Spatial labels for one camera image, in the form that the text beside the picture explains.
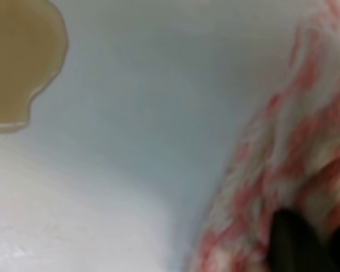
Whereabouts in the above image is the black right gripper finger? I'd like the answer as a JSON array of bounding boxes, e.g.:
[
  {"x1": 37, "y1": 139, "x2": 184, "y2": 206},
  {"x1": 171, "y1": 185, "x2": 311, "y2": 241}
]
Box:
[{"x1": 267, "y1": 209, "x2": 340, "y2": 272}]

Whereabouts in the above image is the pink white striped rag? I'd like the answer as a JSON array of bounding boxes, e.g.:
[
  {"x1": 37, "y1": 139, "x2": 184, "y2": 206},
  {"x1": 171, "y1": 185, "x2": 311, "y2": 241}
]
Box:
[{"x1": 189, "y1": 1, "x2": 340, "y2": 271}]

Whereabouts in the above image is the brown coffee stain puddle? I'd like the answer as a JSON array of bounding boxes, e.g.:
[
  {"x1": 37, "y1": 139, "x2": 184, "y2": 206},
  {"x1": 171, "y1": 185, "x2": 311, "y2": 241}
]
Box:
[{"x1": 0, "y1": 1, "x2": 69, "y2": 133}]

